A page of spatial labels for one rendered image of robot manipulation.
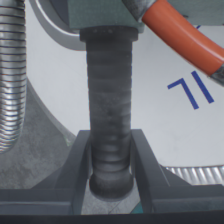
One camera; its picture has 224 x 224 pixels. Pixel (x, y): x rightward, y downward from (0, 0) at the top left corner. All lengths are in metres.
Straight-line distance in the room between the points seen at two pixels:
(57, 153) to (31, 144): 0.15
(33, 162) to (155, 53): 0.82
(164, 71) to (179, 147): 0.13
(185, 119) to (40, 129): 0.82
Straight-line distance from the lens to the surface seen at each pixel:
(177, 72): 0.27
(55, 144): 0.99
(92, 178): 0.16
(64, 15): 0.60
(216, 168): 0.30
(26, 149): 0.95
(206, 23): 0.20
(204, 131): 0.28
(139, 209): 1.42
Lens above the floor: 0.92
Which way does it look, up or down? 47 degrees down
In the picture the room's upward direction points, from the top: 70 degrees clockwise
